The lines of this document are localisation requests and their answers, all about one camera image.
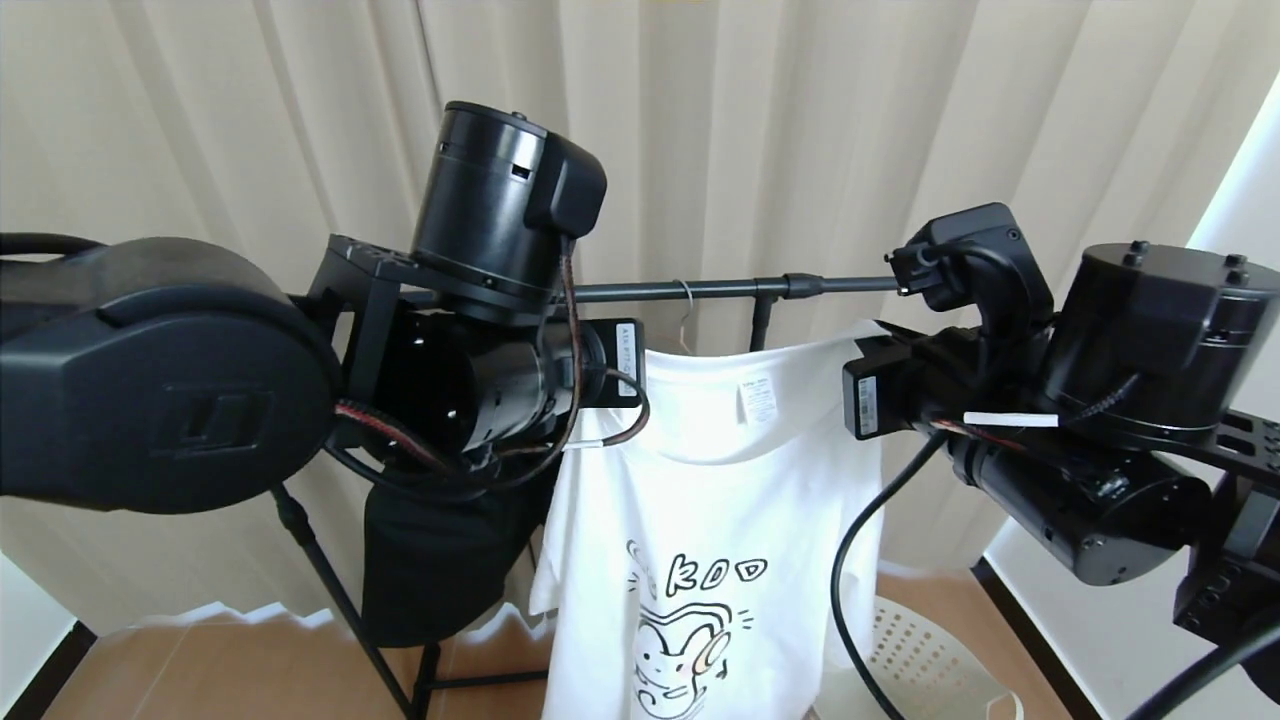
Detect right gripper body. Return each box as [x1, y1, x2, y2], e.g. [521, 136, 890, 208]
[842, 322, 996, 442]

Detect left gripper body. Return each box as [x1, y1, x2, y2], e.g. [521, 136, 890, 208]
[575, 317, 647, 413]

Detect pink clothes hanger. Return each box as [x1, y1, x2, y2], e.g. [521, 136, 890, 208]
[671, 279, 697, 357]

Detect white garment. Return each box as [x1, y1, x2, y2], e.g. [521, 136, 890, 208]
[527, 319, 887, 720]

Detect black garment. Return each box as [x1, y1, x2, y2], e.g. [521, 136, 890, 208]
[359, 465, 563, 650]

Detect black clothes rack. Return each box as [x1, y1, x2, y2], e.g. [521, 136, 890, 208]
[268, 272, 903, 720]

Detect white laundry basket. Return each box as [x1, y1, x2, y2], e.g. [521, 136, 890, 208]
[812, 596, 1027, 720]

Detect beige curtain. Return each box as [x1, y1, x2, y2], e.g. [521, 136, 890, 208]
[0, 0, 1280, 636]

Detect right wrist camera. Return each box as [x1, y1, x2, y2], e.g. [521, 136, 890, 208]
[884, 202, 1057, 343]

